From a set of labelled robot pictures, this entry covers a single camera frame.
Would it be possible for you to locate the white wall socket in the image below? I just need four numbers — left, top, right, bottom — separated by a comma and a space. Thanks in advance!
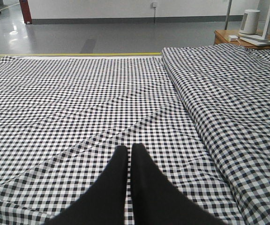
151, 2, 158, 8

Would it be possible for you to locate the black white checkered bedsheet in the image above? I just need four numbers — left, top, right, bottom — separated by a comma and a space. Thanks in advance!
0, 56, 244, 225

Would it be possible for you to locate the red cabinet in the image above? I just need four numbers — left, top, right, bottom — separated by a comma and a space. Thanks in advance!
19, 0, 32, 24

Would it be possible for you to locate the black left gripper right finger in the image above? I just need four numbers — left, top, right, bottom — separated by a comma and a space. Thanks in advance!
131, 143, 224, 225

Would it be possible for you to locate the white charger adapter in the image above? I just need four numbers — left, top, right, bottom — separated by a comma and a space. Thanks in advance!
228, 35, 238, 42

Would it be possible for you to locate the white desk lamp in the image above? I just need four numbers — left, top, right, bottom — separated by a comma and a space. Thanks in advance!
239, 3, 270, 46

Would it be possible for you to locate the wooden nightstand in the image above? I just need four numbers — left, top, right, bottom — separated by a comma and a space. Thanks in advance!
214, 30, 270, 50

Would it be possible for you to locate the checkered folded quilt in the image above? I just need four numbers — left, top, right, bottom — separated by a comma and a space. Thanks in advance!
161, 44, 270, 225

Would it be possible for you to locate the white cylindrical speaker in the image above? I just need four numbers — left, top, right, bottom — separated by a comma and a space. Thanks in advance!
239, 9, 260, 35

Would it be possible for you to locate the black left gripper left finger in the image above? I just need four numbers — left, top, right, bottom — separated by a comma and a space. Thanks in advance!
45, 146, 128, 225

